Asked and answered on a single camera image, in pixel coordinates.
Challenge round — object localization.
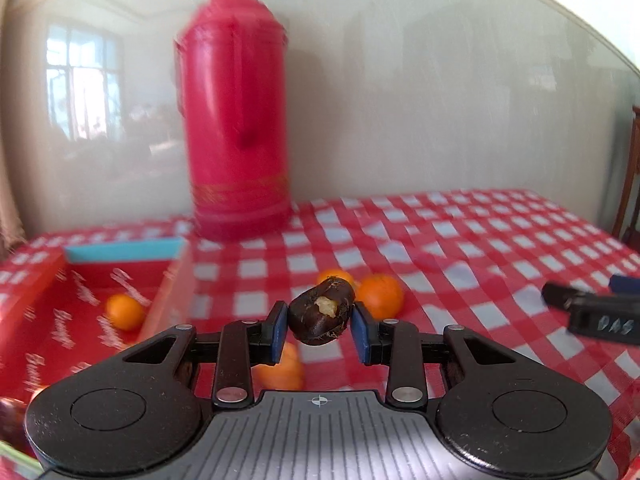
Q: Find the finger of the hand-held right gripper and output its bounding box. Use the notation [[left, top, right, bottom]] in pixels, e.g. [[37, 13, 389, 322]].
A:
[[609, 274, 640, 296], [542, 281, 581, 311]]

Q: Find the red thermos flask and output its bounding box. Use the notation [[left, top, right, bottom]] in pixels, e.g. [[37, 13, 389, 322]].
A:
[[174, 0, 296, 242]]

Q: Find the colourful cardboard box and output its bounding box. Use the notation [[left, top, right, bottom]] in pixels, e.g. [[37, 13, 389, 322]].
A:
[[0, 237, 201, 478]]

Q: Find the small orange tangerine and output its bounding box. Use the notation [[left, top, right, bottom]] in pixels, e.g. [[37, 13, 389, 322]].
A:
[[317, 269, 357, 291]]

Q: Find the whole dark mangosteen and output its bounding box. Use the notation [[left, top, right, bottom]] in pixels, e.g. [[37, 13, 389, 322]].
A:
[[0, 397, 25, 448]]

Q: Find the red checkered tablecloth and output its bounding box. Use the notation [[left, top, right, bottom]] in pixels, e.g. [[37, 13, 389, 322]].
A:
[[0, 189, 640, 480]]

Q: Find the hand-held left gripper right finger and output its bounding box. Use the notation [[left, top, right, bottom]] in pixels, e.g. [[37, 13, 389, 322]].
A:
[[351, 301, 521, 409]]

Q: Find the split dark mangosteen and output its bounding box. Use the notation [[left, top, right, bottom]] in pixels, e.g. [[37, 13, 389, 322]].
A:
[[287, 277, 357, 346]]

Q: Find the wrinkled orange fruit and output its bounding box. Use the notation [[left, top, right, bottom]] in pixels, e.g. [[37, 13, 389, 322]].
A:
[[252, 342, 306, 392]]

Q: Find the brown wooden chair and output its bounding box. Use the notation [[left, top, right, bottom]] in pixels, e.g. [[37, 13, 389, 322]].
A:
[[611, 105, 640, 251]]

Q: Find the round orange tangerine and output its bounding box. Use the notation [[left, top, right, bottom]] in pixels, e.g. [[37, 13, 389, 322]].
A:
[[105, 293, 147, 332], [357, 274, 405, 320]]

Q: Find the beige lace curtain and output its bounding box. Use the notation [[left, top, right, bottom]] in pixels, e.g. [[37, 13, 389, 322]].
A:
[[0, 150, 26, 256]]

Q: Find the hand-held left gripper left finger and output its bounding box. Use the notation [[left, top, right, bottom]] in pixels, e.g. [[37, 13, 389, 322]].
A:
[[120, 301, 288, 409]]

